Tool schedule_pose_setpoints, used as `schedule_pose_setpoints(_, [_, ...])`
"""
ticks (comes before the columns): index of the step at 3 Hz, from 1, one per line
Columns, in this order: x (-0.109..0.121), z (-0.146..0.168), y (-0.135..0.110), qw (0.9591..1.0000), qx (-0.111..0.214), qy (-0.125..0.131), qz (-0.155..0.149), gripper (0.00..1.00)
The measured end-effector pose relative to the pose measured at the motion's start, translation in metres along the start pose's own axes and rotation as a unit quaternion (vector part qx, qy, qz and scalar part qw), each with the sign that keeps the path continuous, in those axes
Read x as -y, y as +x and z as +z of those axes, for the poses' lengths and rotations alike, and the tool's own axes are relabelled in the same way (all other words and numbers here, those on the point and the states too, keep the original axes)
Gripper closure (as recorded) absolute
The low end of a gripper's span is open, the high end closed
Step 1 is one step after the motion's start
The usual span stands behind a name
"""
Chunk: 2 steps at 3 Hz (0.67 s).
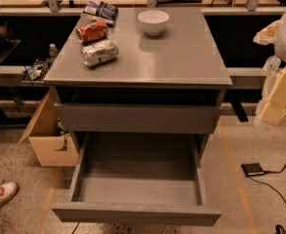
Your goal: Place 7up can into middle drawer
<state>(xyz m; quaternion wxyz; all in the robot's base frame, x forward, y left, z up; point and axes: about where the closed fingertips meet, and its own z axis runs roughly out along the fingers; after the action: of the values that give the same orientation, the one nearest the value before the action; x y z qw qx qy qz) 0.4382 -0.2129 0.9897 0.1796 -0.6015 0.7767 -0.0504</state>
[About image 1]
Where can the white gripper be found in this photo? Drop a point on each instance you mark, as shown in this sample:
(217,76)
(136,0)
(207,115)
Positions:
(274,111)

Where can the crushed silver 7up can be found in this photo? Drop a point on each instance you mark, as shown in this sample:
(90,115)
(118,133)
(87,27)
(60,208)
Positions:
(99,52)

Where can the grey drawer cabinet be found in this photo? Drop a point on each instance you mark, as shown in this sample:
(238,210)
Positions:
(182,66)

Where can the crushed orange soda can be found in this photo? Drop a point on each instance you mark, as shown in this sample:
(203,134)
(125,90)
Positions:
(91,32)

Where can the open grey middle drawer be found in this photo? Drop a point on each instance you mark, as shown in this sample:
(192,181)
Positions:
(138,179)

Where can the closed grey top drawer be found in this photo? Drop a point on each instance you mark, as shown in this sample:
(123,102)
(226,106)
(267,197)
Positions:
(139,118)

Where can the clear sanitizer pump bottle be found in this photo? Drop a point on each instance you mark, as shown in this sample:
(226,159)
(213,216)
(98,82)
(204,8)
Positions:
(272,64)

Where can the black foot pedal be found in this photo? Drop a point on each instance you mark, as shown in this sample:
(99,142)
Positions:
(252,169)

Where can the white ceramic bowl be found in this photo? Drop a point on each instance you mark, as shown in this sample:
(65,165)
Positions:
(153,22)

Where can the blue chip bag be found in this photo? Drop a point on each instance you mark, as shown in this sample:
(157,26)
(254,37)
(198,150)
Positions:
(99,10)

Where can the small plastic water bottle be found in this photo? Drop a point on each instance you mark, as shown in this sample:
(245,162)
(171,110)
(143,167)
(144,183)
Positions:
(53,52)

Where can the cardboard box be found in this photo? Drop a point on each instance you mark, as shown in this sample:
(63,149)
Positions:
(50,147)

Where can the wire basket with clutter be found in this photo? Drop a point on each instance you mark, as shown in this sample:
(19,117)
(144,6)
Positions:
(37,71)

